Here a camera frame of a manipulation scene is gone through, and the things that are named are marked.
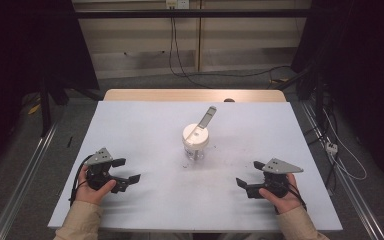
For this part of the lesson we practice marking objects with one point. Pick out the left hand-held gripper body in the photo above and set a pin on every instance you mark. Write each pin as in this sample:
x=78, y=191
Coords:
x=97, y=160

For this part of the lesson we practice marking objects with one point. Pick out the grey spatula tool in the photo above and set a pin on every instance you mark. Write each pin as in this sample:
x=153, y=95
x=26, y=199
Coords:
x=208, y=116

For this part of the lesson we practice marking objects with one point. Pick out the aluminium floor rail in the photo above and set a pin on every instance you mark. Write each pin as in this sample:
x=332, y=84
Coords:
x=346, y=190
x=20, y=190

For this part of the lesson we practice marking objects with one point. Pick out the black metal stand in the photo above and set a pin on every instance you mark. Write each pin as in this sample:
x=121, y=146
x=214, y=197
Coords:
x=45, y=106

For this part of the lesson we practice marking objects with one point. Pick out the white power strip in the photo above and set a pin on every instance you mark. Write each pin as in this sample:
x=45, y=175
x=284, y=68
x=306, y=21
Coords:
x=331, y=148

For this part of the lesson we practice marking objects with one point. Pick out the black curtain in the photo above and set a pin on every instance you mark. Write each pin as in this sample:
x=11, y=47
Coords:
x=363, y=50
x=23, y=43

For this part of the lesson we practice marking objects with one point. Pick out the white cup lid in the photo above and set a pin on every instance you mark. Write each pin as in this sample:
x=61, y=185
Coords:
x=195, y=136

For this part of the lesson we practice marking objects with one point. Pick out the black metal bar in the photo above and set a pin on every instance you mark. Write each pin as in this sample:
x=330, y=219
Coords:
x=193, y=13

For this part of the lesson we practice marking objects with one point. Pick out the white wall socket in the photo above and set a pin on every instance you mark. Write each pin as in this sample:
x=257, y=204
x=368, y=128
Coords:
x=177, y=3

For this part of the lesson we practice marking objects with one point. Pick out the person's left hand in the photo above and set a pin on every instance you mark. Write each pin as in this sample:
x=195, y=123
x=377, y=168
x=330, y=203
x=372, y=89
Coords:
x=88, y=195

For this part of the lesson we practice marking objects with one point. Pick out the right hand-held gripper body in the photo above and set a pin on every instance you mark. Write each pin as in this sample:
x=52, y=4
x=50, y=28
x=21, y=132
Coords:
x=280, y=166

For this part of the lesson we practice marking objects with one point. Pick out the person's right hand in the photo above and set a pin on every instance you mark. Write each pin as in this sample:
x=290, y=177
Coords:
x=285, y=203

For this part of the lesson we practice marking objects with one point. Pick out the clear plastic cup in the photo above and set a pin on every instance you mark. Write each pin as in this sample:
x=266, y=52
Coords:
x=195, y=154

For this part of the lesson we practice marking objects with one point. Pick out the yellow tape strip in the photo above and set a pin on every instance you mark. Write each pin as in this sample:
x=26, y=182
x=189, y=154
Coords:
x=34, y=109

